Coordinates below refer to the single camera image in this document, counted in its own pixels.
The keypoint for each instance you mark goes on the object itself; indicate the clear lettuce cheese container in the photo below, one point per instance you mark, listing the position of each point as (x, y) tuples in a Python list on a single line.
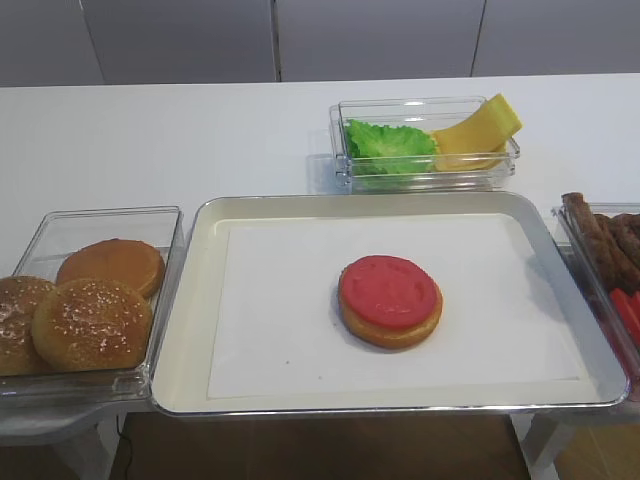
[(428, 115)]

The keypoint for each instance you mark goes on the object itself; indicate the left sesame top bun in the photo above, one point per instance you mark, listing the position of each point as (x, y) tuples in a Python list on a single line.
[(20, 296)]

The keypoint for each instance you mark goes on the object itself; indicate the sesame bun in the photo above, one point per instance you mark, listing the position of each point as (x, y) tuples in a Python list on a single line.
[(20, 296), (92, 324)]

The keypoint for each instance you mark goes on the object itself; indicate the brown patty in container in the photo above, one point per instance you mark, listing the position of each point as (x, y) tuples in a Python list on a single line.
[(628, 259)]

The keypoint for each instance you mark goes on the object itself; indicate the red tomato slices in container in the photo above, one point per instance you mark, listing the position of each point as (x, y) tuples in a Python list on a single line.
[(627, 308)]

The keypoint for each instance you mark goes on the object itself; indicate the white metal serving tray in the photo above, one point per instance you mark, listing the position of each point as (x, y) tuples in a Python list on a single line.
[(182, 376)]

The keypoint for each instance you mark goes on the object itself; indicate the clear bun container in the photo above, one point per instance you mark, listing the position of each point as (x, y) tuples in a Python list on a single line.
[(59, 235)]

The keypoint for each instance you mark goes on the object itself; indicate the white paper tray liner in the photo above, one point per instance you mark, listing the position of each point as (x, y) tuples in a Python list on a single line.
[(279, 330)]

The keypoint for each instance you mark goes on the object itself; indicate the green lettuce leaf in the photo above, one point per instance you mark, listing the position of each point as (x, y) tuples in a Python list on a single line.
[(388, 150)]

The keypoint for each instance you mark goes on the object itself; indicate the red tomato slice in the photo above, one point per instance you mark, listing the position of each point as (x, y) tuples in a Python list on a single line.
[(389, 292)]

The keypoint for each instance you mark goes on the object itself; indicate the upright yellow cheese slice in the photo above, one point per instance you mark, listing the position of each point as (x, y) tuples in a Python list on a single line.
[(489, 127)]

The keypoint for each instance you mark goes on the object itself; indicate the rear brown patty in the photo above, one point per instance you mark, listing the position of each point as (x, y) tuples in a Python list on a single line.
[(625, 228)]

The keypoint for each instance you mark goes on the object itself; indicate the front sesame top bun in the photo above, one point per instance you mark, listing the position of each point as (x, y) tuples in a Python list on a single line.
[(92, 324)]

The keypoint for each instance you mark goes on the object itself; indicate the clear patty container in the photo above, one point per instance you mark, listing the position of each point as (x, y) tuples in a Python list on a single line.
[(582, 267)]

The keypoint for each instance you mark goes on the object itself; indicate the brown burger patty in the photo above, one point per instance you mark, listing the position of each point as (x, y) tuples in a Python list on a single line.
[(599, 245)]

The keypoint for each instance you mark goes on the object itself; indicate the plain bottom bun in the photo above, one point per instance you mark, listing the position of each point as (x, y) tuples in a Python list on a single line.
[(131, 262)]

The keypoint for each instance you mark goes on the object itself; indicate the flat yellow cheese slice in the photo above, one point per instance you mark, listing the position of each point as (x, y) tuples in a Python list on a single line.
[(470, 162)]

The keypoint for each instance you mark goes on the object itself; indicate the bottom bun on tray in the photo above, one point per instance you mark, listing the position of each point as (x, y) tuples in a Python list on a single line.
[(389, 338)]

